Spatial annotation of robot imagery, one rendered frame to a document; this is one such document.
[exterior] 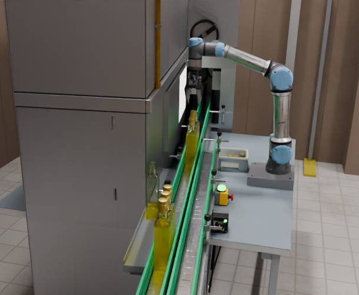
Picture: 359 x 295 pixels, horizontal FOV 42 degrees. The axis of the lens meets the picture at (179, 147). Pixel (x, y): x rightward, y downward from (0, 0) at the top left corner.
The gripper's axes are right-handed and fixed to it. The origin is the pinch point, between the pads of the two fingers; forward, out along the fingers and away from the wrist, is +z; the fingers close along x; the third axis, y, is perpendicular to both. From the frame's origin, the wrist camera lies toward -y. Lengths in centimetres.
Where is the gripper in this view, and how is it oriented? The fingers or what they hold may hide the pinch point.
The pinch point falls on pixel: (193, 103)
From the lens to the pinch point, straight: 265.6
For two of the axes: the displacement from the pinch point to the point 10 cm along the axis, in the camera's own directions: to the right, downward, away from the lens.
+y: 1.1, -3.4, 9.3
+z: -0.2, 9.4, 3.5
